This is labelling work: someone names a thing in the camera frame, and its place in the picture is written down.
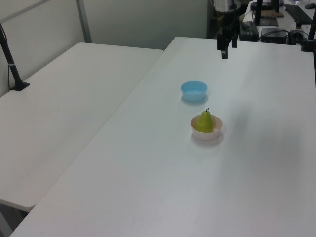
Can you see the green pear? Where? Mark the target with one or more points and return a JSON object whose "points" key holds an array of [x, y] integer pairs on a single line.
{"points": [[205, 123]]}

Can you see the black device with green light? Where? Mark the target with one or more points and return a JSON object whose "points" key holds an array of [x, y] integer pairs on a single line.
{"points": [[249, 30]]}

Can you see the grey metal partition post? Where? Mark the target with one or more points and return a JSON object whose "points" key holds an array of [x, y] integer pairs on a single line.
{"points": [[84, 21]]}

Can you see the small camera on mount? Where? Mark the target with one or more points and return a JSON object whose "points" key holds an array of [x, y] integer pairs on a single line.
{"points": [[296, 33]]}

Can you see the black electronics box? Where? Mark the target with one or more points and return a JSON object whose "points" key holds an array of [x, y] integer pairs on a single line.
{"points": [[274, 34]]}

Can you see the black camera pole with base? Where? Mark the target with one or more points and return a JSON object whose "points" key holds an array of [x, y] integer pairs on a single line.
{"points": [[11, 65]]}

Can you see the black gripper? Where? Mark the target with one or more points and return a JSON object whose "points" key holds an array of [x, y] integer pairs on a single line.
{"points": [[228, 22]]}

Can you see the black keyboard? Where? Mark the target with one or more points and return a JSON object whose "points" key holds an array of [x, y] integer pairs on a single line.
{"points": [[298, 13]]}

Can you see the blue plastic bowl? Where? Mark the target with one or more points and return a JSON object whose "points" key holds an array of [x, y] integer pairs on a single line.
{"points": [[193, 91]]}

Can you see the pink plastic bowl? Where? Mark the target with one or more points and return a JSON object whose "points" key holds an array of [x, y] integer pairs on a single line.
{"points": [[206, 136]]}

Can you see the black clamp stand pole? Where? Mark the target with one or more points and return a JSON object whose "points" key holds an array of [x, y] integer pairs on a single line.
{"points": [[309, 37]]}

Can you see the thin black upright pole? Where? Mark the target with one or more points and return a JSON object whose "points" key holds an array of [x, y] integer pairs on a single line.
{"points": [[258, 12]]}

